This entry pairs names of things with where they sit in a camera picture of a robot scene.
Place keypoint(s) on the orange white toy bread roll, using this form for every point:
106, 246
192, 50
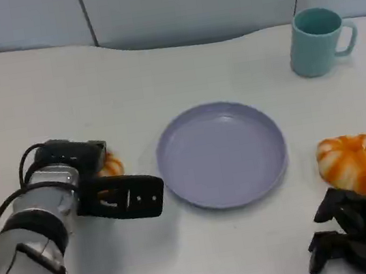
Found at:
113, 164
355, 163

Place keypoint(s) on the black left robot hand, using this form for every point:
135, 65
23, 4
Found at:
68, 154

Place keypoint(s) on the lilac plate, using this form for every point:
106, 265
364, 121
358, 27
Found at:
222, 155

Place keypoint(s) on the pale green mug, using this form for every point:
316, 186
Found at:
312, 48

